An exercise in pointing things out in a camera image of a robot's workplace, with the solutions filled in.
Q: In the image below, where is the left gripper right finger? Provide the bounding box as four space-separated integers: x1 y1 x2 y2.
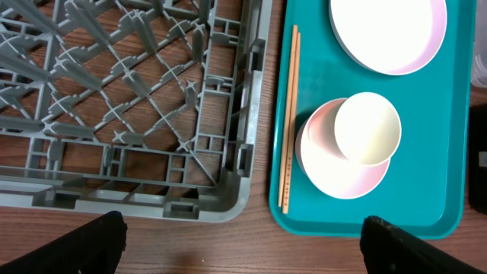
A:
359 215 486 274

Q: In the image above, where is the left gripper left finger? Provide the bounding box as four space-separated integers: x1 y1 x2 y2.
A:
1 211 127 274

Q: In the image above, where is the small pink plate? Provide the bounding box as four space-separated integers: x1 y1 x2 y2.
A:
294 98 390 199

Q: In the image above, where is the white cup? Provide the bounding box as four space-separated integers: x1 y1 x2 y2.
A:
306 91 403 167

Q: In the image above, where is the teal serving tray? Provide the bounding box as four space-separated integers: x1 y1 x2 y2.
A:
269 0 476 239

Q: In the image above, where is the black tray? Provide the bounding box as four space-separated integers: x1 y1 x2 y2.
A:
468 104 486 215

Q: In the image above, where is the grey plastic dish rack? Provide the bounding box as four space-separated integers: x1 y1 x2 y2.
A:
1 0 272 223

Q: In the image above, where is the clear plastic bin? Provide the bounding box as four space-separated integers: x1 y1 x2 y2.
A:
471 0 487 88

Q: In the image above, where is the large white plate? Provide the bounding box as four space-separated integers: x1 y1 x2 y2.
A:
328 0 448 75

